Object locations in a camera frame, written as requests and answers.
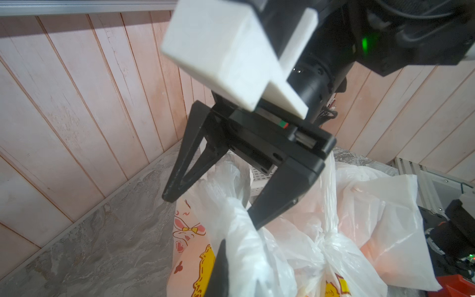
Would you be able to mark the white printed bag back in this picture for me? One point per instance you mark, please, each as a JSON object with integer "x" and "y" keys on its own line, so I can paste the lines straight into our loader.
{"x": 212, "y": 210}

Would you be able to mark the white plastic bag front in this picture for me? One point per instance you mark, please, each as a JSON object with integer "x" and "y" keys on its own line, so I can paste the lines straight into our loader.
{"x": 380, "y": 215}

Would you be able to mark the red tape dispenser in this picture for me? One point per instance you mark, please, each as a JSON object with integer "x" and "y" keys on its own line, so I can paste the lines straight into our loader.
{"x": 454, "y": 286}

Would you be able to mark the white printed bag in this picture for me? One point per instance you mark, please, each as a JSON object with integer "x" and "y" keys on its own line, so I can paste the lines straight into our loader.
{"x": 312, "y": 257}
{"x": 212, "y": 210}

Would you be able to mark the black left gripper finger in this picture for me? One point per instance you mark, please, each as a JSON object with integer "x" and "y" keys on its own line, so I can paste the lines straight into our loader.
{"x": 219, "y": 281}

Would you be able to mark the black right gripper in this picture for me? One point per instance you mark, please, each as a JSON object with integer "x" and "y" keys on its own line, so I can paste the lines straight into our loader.
{"x": 266, "y": 138}

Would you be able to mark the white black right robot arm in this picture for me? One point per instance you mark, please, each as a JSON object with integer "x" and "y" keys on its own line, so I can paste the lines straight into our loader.
{"x": 384, "y": 36}

